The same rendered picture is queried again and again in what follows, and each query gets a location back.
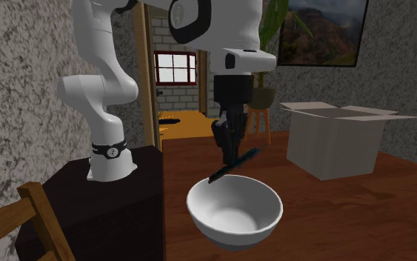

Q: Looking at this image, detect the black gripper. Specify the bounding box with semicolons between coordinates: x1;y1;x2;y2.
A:
210;74;255;167

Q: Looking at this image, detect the dark blue pen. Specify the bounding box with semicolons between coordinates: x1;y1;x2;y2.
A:
207;145;267;185

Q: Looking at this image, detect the wooden stool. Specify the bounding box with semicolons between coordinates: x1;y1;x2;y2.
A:
244;108;273;146

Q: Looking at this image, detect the green plant in dark pot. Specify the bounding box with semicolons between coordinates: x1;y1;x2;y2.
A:
248;0;314;110

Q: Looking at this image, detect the white bowl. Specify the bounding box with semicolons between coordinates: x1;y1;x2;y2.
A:
186;174;284;252

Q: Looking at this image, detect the red framed window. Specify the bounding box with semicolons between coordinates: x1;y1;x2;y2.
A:
153;50;199;87

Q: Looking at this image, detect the open cardboard box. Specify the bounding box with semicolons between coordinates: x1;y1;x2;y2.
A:
279;101;417;181

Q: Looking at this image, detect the dark robot stand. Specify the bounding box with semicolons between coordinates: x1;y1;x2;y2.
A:
14;145;166;261

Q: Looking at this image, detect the wooden chair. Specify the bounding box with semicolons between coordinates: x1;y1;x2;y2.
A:
0;182;76;261

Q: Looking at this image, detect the wooden door frame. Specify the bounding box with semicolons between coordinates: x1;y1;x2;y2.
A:
132;1;163;150

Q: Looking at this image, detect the framed landscape wall picture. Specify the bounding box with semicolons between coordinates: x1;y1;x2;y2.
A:
277;0;370;68

